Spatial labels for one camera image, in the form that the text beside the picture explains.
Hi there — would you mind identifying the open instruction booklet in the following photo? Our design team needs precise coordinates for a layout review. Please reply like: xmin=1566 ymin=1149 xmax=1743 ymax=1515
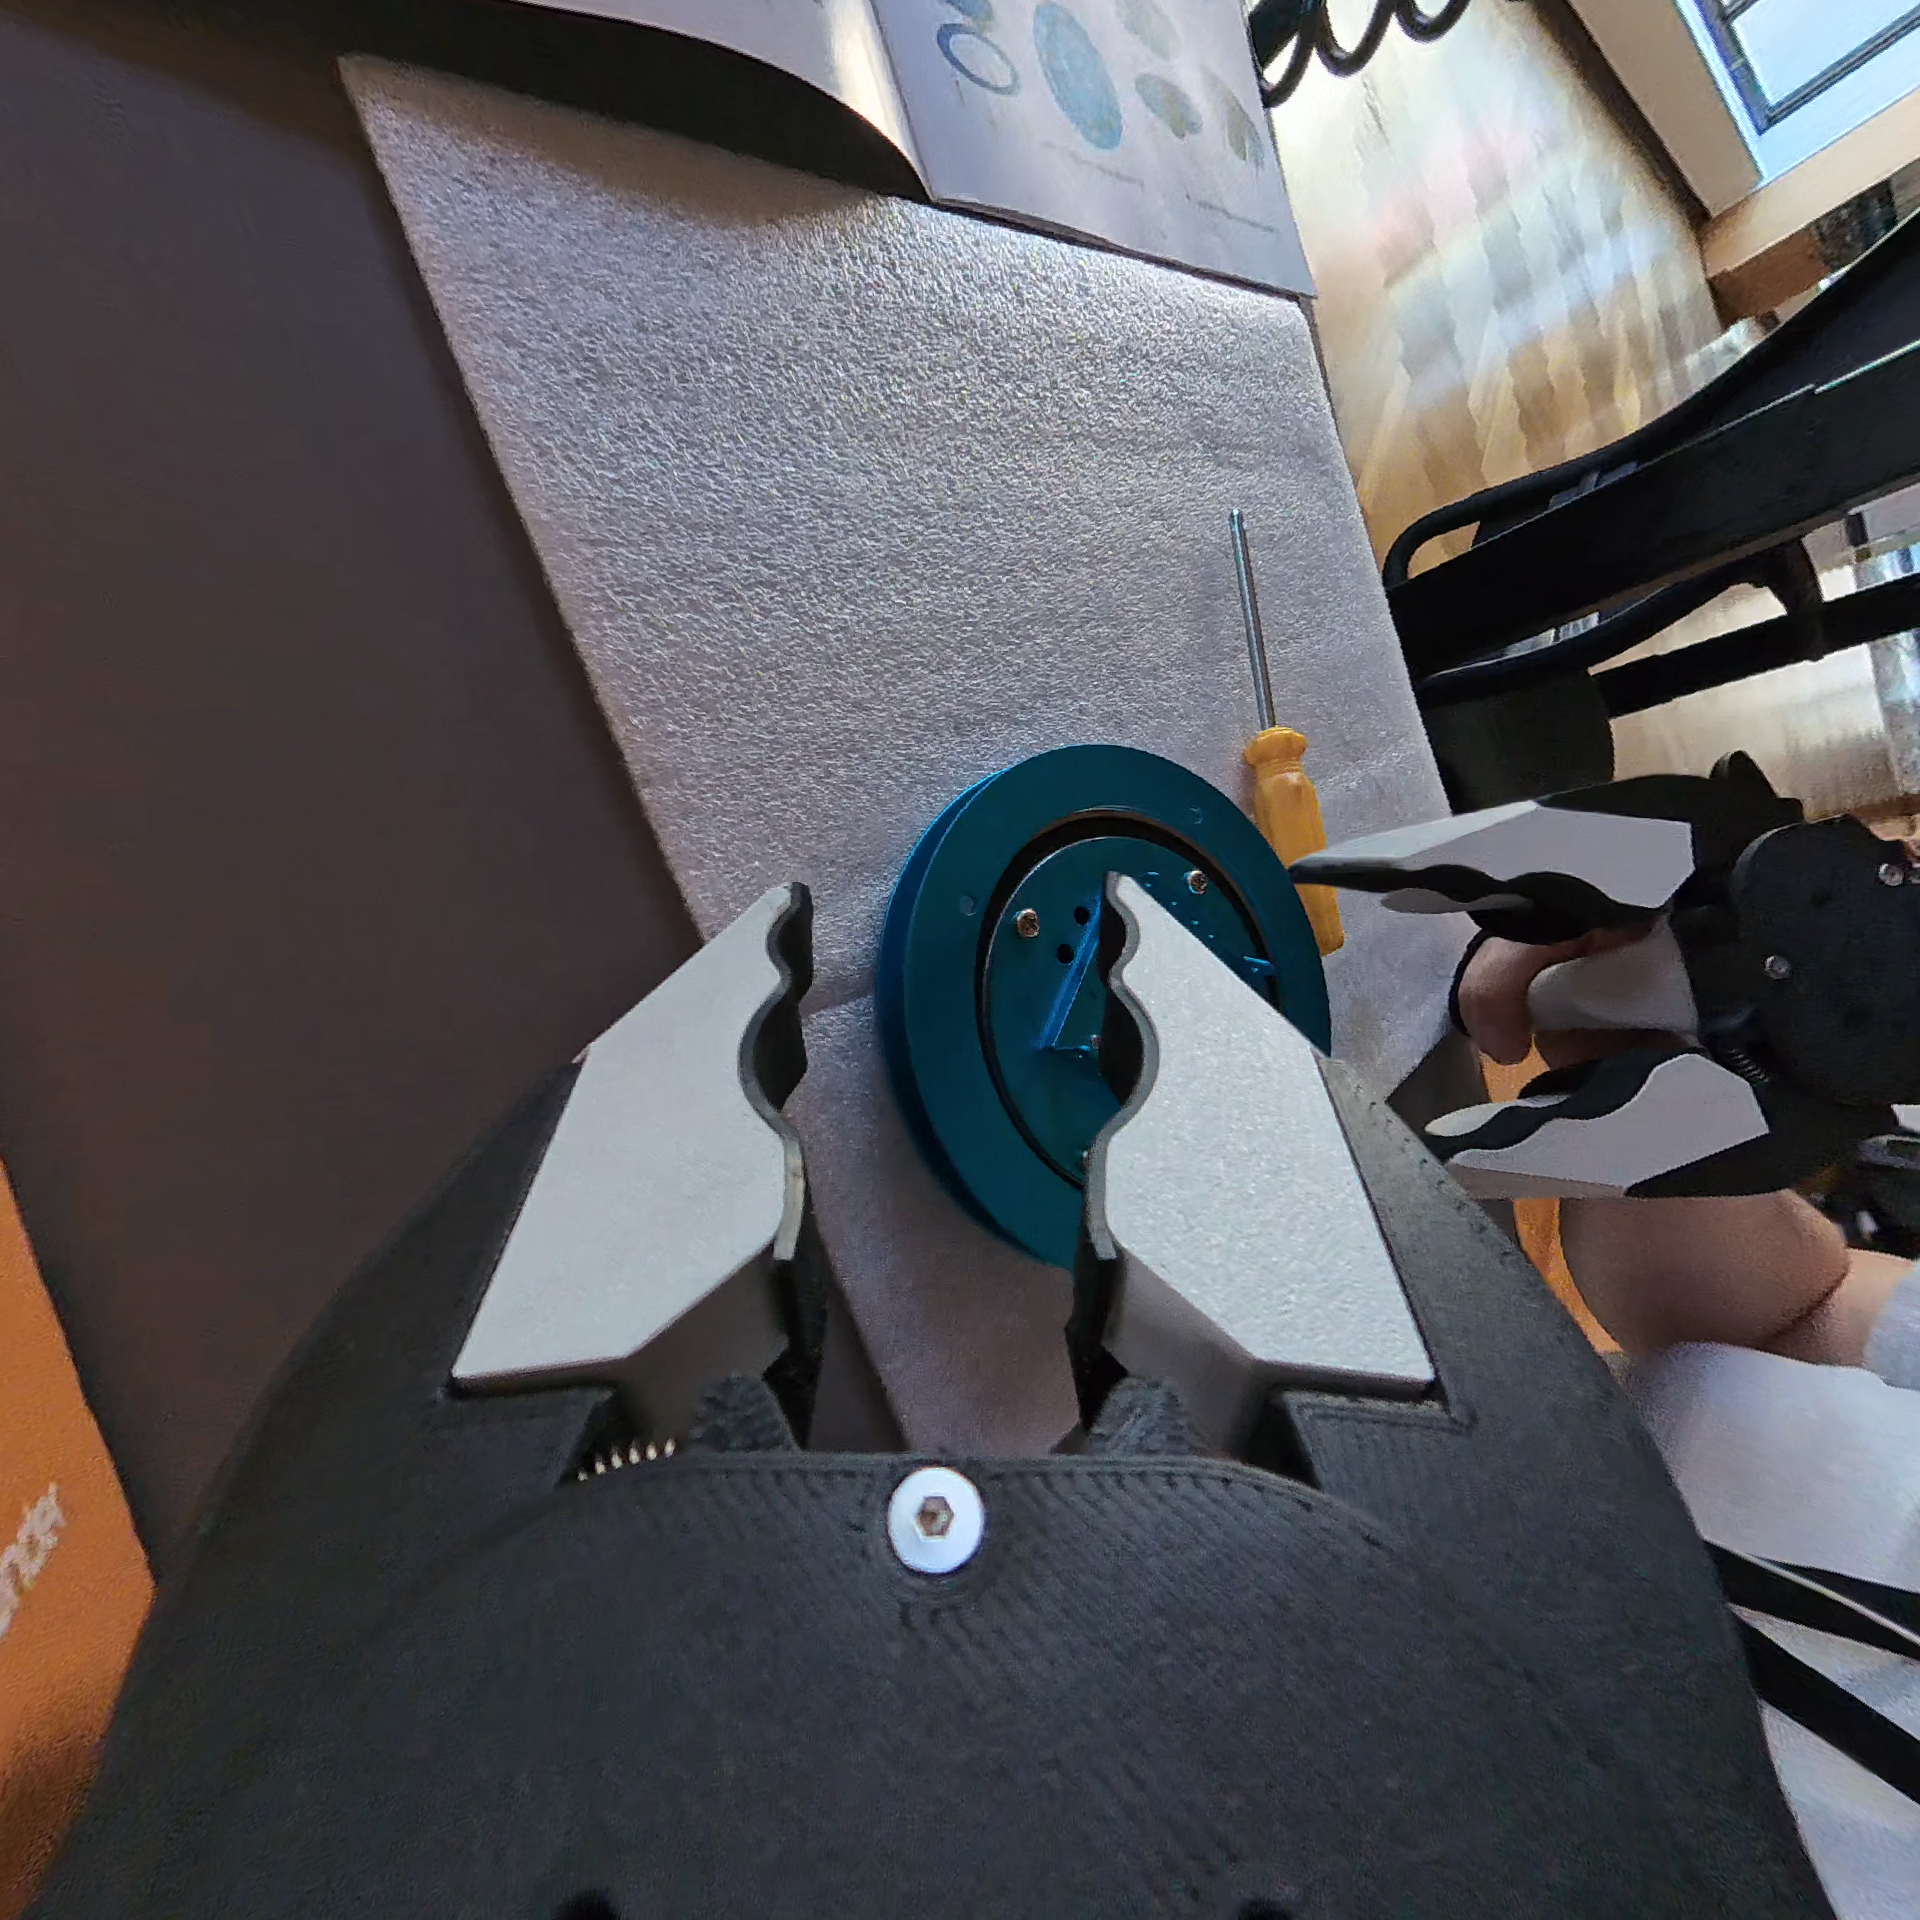
xmin=509 ymin=0 xmax=1319 ymax=298

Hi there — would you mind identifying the grey desk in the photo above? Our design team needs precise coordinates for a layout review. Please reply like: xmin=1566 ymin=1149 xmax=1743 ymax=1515
xmin=0 ymin=0 xmax=1501 ymax=1578

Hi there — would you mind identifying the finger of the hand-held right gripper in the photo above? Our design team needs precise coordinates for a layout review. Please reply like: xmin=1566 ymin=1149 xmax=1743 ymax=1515
xmin=1422 ymin=1046 xmax=1776 ymax=1201
xmin=1285 ymin=802 xmax=1699 ymax=947

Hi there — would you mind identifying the long coiled cable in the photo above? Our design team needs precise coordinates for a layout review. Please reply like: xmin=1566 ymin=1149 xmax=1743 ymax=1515
xmin=1252 ymin=0 xmax=1479 ymax=109

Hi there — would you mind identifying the person's right hand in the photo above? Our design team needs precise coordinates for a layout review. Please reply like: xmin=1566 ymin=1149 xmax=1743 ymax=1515
xmin=1451 ymin=918 xmax=1669 ymax=1070

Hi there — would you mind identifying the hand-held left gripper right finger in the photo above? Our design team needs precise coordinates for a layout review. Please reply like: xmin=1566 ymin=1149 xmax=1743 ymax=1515
xmin=1067 ymin=871 xmax=1440 ymax=1403

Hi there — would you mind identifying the black office chair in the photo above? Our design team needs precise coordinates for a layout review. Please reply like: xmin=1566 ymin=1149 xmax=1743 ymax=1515
xmin=1380 ymin=216 xmax=1920 ymax=815

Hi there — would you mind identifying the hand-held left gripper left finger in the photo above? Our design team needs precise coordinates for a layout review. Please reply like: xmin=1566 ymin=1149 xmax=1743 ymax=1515
xmin=449 ymin=881 xmax=819 ymax=1403

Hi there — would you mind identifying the large window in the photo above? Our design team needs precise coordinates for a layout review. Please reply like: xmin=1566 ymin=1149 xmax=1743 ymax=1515
xmin=1680 ymin=0 xmax=1920 ymax=182

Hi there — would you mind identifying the person's right forearm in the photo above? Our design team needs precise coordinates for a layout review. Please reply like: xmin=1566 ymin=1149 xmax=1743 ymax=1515
xmin=1514 ymin=1184 xmax=1895 ymax=1369

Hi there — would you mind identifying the person's white hoodie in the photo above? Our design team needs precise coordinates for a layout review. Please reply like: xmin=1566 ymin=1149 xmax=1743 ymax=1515
xmin=1626 ymin=1260 xmax=1920 ymax=1920

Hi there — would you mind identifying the blue round metal base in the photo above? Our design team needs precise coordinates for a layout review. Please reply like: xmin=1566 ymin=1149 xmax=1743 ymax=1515
xmin=874 ymin=743 xmax=1333 ymax=1278

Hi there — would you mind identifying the white foam sheet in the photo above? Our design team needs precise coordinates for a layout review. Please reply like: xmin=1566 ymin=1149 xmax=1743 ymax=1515
xmin=336 ymin=56 xmax=1490 ymax=1458

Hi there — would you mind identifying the yellow-handled screwdriver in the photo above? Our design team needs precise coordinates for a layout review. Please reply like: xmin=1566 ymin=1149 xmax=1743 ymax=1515
xmin=1230 ymin=510 xmax=1345 ymax=951

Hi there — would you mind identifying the orange kit box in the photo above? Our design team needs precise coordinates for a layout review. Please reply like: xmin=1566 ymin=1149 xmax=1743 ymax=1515
xmin=0 ymin=1161 xmax=160 ymax=1920

